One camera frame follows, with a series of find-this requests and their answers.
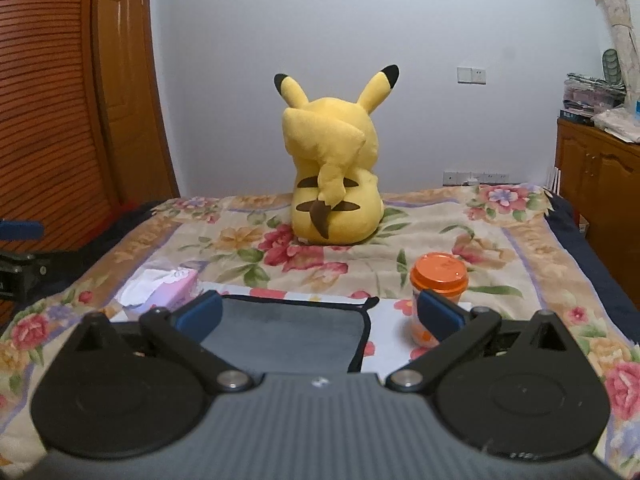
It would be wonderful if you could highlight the purple grey microfiber towel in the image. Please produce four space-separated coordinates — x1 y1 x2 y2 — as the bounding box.
201 296 378 377

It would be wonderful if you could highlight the pink tissue box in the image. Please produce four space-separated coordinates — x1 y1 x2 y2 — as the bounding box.
116 266 198 315

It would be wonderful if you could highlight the orange plastic cup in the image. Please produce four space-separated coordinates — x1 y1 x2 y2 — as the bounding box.
410 252 469 348

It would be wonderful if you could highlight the white fruit print cloth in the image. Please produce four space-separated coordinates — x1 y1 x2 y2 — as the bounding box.
109 283 424 378

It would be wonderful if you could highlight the floral bed blanket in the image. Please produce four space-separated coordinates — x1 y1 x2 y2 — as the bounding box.
1 184 639 479

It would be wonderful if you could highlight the wooden wardrobe door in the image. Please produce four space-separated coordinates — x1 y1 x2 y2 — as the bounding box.
0 0 181 328

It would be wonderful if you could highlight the yellow pikachu plush toy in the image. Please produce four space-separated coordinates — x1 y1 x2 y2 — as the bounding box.
274 64 400 246

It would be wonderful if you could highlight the wooden sideboard cabinet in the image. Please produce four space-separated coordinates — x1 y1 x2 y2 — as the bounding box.
555 118 640 304

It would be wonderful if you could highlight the pile of folded fabrics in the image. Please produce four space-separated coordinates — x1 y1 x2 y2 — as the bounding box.
559 49 626 126

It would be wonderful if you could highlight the white wall socket strip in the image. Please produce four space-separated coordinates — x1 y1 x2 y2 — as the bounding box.
442 171 510 186

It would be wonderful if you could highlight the white wall switch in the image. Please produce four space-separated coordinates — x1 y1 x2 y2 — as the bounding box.
457 67 487 84

